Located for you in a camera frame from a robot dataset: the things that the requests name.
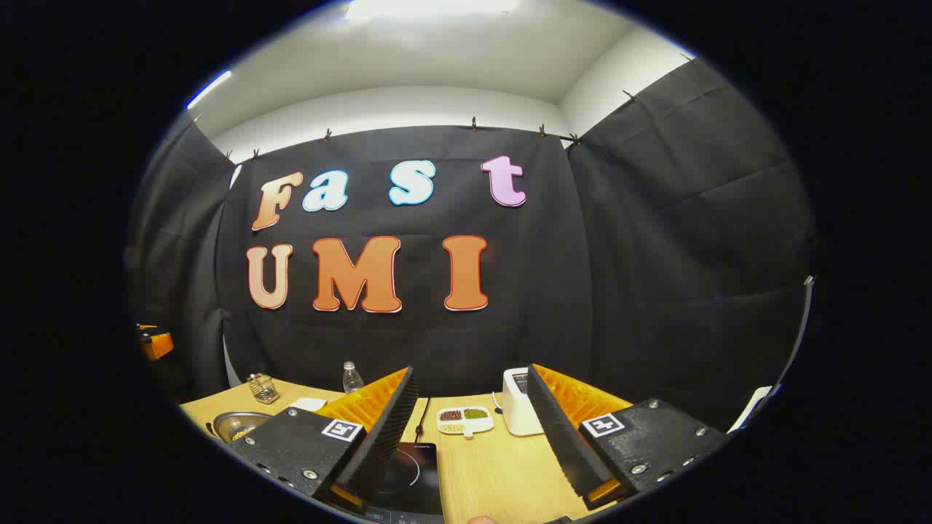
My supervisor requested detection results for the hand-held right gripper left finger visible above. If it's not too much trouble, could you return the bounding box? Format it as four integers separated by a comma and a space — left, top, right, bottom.
227, 366, 420, 514

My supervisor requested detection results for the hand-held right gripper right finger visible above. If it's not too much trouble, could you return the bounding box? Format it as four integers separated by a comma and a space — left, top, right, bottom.
526, 364, 729, 510

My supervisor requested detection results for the black induction cooktop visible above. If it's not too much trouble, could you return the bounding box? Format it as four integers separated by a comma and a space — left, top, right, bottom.
364, 442, 445, 522

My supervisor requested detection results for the steel pot with black handles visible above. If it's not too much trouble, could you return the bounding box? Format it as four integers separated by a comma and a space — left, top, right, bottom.
210, 410, 275, 444

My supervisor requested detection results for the white toaster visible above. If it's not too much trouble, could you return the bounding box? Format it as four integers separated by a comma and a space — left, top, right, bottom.
502, 368, 545, 437

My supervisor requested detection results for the white divided bean dish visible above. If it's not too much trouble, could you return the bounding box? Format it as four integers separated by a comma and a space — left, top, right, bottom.
437, 406, 495, 438

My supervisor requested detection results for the black backdrop cloth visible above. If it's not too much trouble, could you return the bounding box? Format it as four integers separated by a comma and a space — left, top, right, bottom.
127, 58, 820, 430

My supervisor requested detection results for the metal wire utensil holder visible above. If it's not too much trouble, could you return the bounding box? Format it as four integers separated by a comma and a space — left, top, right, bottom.
248, 373, 280, 405

